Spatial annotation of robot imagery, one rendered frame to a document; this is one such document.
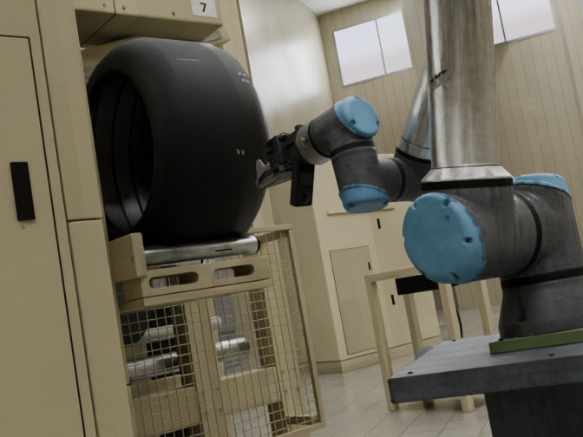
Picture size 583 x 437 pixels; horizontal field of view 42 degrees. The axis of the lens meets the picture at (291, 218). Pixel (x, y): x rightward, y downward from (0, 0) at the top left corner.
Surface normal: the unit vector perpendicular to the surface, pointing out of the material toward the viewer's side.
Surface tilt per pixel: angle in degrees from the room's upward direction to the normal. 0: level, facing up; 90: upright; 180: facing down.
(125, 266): 90
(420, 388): 90
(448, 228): 93
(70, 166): 90
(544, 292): 68
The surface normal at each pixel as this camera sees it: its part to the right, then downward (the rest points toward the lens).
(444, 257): -0.79, 0.14
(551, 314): -0.35, -0.41
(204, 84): 0.52, -0.50
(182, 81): 0.28, -0.49
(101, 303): 0.61, -0.18
